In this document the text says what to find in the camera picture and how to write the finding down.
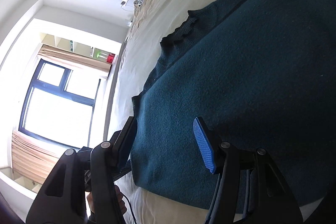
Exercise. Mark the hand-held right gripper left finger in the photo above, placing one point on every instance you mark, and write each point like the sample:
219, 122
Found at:
128, 140

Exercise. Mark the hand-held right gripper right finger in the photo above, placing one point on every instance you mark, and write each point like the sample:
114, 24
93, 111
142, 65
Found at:
203, 145

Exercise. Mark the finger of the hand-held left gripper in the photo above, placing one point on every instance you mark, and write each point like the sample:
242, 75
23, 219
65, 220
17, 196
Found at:
120, 175

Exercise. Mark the dark teal knit sweater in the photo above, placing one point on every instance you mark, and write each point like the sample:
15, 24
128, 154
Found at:
249, 69

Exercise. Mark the person's left hand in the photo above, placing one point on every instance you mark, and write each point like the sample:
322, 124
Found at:
120, 197

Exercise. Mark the beige curtain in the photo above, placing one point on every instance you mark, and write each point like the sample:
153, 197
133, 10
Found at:
34, 155
76, 60

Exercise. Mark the black framed window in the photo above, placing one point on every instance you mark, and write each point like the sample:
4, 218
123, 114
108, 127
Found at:
57, 103

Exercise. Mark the red box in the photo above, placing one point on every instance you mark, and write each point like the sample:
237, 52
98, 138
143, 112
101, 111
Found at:
111, 58

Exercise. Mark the green stool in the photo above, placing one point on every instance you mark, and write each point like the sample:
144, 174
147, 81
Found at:
99, 54

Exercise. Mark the bed with beige sheet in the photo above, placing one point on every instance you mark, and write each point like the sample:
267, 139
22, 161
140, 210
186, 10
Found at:
147, 37

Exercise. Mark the white shelf unit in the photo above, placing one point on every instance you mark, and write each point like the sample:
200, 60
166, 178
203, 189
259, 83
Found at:
78, 43

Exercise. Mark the white wall charger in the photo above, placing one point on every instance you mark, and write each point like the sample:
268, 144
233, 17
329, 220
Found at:
124, 1

